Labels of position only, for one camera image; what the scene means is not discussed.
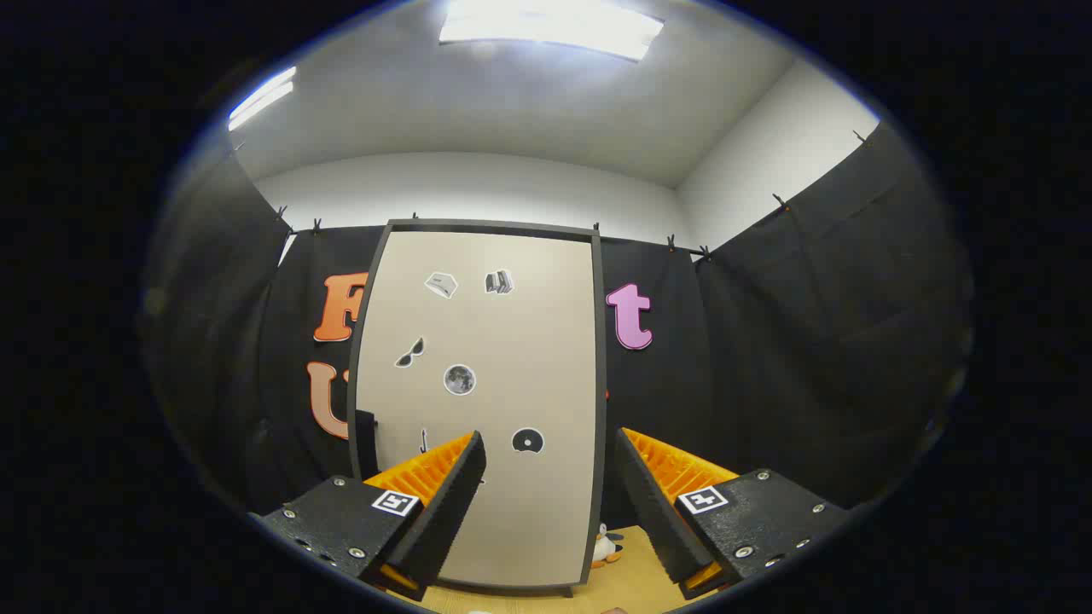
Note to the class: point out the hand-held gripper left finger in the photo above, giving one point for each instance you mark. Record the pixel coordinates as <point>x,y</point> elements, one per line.
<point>452,495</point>

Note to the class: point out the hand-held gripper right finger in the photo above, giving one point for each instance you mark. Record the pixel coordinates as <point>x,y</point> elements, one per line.
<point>653,503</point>

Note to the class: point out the dark grey shoe cabinet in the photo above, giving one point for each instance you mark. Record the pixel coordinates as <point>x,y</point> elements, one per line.
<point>601,384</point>

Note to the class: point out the beige shoe cabinet door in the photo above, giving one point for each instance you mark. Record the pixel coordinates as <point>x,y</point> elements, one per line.
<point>529,341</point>

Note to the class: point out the small penguin toy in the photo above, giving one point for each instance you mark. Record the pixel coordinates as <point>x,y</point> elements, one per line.
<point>605,548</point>

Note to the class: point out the black backdrop cloth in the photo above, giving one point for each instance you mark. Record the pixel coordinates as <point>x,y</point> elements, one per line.
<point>768,341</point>

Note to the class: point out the row of black cloth clips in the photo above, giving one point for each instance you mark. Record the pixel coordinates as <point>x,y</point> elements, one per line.
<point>672,243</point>

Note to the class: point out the narrow ceiling light strip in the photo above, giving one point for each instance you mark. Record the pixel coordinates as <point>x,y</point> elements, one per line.
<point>260,99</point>

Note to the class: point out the wide ceiling light panel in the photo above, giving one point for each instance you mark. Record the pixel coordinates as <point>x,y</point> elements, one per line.
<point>550,26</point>

